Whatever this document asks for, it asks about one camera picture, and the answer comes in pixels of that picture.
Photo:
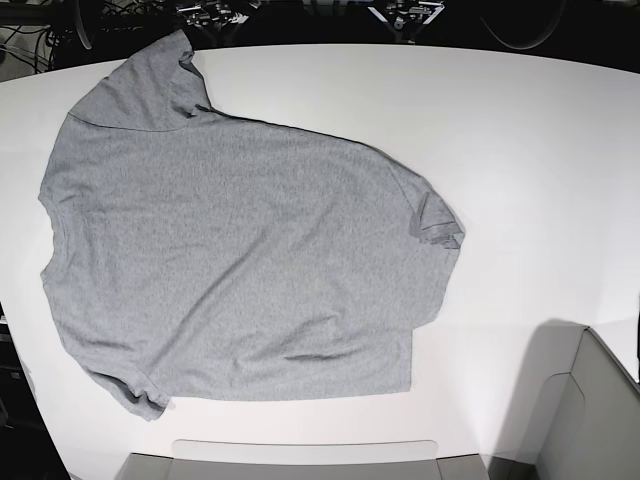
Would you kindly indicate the grey T-shirt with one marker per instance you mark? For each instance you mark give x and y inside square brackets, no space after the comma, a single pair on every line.
[199,254]

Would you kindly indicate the grey bin front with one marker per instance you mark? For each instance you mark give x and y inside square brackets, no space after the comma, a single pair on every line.
[190,459]

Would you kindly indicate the grey bin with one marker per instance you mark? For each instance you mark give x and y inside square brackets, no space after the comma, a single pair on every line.
[595,431]
[190,459]

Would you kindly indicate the grey bin right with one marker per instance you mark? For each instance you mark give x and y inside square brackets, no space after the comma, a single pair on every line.
[595,431]

